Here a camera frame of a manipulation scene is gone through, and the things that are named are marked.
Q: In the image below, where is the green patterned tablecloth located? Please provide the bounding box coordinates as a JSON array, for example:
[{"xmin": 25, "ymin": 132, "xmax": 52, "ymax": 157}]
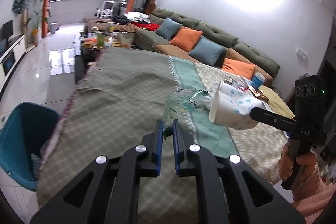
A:
[{"xmin": 36, "ymin": 47, "xmax": 296, "ymax": 224}]

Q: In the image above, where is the pink sleeve forearm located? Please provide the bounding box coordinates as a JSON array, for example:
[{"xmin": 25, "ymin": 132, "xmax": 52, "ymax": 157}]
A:
[{"xmin": 292, "ymin": 164, "xmax": 335, "ymax": 223}]

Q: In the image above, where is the blue cushion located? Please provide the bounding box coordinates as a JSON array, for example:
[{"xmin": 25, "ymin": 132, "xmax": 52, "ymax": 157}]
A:
[
  {"xmin": 188, "ymin": 36, "xmax": 227, "ymax": 67},
  {"xmin": 155, "ymin": 18, "xmax": 182, "ymax": 40}
]

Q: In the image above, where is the white TV cabinet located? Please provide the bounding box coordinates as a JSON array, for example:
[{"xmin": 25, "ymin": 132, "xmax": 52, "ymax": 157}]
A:
[{"xmin": 0, "ymin": 35, "xmax": 26, "ymax": 96}]

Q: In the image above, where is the blue white can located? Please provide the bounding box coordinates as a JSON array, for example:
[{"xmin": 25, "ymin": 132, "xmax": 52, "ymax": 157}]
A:
[{"xmin": 251, "ymin": 72, "xmax": 265, "ymax": 90}]

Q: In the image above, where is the blue trash bin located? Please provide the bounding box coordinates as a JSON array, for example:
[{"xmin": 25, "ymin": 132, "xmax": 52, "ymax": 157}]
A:
[{"xmin": 1, "ymin": 102, "xmax": 60, "ymax": 191}]

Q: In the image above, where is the orange cushion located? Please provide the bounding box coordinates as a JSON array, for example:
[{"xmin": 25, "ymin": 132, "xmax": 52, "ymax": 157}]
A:
[
  {"xmin": 221, "ymin": 58, "xmax": 256, "ymax": 80},
  {"xmin": 169, "ymin": 27, "xmax": 203, "ymax": 52}
]

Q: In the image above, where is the clear plastic wrapper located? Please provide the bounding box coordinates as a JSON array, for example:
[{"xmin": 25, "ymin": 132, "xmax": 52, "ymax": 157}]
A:
[{"xmin": 163, "ymin": 89, "xmax": 212, "ymax": 132}]

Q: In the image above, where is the black monitor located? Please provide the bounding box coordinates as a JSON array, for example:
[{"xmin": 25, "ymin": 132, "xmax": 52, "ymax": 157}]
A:
[{"xmin": 1, "ymin": 20, "xmax": 13, "ymax": 40}]

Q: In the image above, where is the white office chair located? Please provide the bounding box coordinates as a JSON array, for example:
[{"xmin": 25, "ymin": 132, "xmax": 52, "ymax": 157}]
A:
[{"xmin": 95, "ymin": 1, "xmax": 116, "ymax": 18}]

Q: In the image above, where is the white paper cup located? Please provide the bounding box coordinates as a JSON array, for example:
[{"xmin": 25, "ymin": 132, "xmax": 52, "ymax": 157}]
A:
[{"xmin": 209, "ymin": 80, "xmax": 263, "ymax": 130}]

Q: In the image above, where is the black glass coffee table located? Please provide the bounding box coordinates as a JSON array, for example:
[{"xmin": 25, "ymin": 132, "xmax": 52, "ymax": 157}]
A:
[{"xmin": 74, "ymin": 30, "xmax": 135, "ymax": 84}]

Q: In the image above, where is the green tufted sofa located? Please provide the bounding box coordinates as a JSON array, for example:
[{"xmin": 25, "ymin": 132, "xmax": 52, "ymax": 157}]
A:
[{"xmin": 134, "ymin": 8, "xmax": 280, "ymax": 87}]

